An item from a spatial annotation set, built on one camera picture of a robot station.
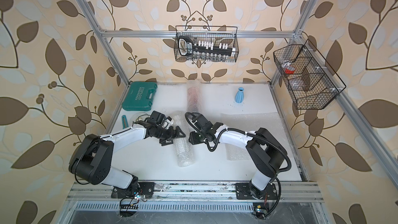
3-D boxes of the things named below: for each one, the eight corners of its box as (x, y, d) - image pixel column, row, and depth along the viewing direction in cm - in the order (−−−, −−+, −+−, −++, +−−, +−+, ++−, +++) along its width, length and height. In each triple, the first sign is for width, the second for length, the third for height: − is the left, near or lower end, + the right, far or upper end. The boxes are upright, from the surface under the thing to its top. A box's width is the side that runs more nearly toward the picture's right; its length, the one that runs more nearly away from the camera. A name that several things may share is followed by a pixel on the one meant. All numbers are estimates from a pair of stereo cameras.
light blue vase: (235, 103, 110) (238, 93, 101) (234, 98, 114) (237, 87, 105) (241, 103, 110) (244, 93, 101) (240, 98, 114) (243, 87, 105)
